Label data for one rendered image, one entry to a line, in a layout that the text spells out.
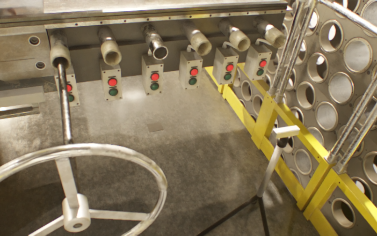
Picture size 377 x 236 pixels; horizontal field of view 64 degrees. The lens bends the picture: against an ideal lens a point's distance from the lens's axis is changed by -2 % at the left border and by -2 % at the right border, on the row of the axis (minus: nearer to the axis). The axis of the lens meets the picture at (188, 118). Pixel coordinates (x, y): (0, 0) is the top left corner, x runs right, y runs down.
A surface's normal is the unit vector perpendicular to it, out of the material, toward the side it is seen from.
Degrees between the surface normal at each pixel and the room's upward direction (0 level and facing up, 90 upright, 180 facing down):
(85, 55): 90
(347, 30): 90
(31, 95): 90
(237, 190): 0
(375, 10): 86
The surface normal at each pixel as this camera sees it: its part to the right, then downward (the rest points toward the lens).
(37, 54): 0.34, 0.65
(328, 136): -0.94, 0.16
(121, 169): 0.09, -0.74
